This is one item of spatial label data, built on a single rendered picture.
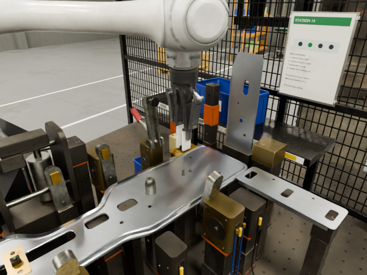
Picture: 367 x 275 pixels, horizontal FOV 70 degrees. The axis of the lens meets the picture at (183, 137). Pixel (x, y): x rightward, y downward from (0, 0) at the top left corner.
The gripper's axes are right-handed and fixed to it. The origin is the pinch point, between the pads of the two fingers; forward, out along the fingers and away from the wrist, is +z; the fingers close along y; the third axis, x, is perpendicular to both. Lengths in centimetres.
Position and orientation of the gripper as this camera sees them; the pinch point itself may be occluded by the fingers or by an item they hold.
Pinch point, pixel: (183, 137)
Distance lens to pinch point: 76.6
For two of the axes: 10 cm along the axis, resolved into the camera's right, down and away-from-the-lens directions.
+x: 7.3, -3.0, 6.1
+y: 6.8, 3.3, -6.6
